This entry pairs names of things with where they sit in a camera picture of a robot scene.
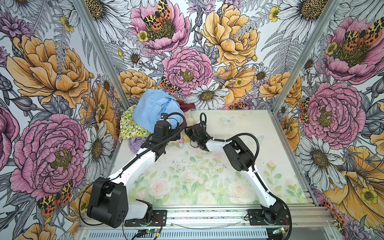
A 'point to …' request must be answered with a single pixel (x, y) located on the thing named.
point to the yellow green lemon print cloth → (129, 128)
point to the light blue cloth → (148, 107)
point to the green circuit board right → (278, 231)
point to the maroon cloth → (185, 106)
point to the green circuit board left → (151, 230)
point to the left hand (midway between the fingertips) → (171, 132)
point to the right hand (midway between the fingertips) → (184, 131)
